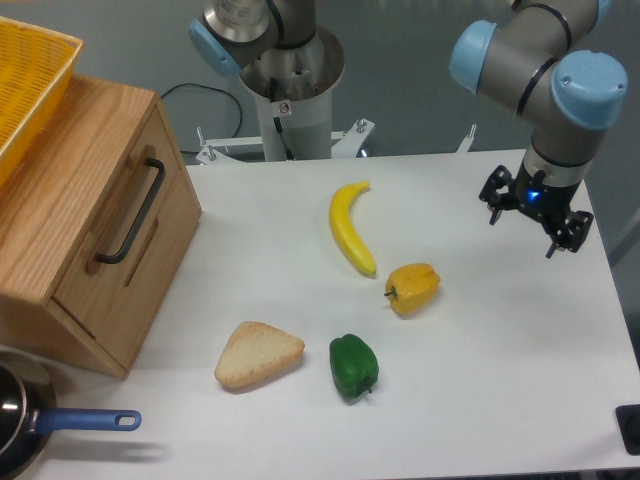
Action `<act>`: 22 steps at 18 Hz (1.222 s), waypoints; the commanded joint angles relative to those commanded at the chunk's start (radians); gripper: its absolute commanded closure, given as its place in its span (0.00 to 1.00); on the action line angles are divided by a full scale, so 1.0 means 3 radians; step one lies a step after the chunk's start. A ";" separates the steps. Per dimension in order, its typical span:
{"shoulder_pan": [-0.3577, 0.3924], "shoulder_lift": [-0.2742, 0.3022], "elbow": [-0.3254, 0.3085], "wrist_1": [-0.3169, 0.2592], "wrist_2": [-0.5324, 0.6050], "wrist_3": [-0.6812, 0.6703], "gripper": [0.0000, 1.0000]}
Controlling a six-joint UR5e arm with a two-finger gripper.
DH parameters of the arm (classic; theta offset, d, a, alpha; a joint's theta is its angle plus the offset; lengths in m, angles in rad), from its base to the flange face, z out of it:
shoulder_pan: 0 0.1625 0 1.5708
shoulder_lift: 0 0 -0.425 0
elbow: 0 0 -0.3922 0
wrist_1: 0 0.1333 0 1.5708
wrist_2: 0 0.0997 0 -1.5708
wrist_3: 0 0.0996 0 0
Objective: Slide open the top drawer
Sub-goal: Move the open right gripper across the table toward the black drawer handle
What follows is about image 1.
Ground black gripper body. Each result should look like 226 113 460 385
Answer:
513 164 579 229

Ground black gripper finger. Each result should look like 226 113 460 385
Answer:
479 165 515 225
544 211 594 259

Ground wooden top drawer black handle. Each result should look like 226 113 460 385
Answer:
52 106 187 321

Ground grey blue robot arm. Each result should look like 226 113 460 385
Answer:
189 1 628 252

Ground wooden drawer cabinet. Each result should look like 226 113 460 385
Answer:
1 75 189 375

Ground yellow bell pepper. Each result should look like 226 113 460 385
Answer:
384 263 441 317

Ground yellow banana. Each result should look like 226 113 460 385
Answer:
328 181 377 278

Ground black device at table edge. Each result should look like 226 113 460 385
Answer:
615 404 640 456

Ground green bell pepper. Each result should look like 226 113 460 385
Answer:
329 334 379 402

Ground triangular bread slice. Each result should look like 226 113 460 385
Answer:
214 321 305 390

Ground yellow plastic basket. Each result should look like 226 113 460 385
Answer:
1 17 84 183

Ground white table frame bracket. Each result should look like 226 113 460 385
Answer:
194 118 479 165

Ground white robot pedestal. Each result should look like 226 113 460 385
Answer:
240 26 345 160

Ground black cable on floor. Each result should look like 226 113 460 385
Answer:
159 82 244 154

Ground black pan blue handle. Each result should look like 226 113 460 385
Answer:
1 351 142 479

